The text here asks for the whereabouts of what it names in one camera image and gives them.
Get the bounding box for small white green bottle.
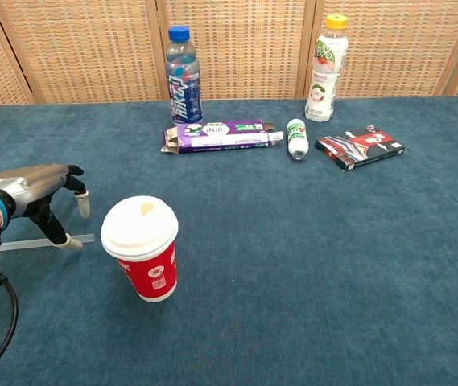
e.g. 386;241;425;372
286;118;310;162

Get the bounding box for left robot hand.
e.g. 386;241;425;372
0;163;92;252

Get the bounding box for blue sports drink bottle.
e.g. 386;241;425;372
165;24;204;125

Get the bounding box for blue carpet table cover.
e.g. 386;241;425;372
0;94;458;386

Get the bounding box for translucent plastic straw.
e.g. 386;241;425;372
0;233;97;255

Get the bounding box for purple toothpaste box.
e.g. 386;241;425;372
159;118;285;155

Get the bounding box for red paper cup white lid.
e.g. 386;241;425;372
100;195;180;303

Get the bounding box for white drink bottle yellow cap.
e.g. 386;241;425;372
303;14;349;123

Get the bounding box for red black card box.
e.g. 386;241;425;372
314;125;406;173

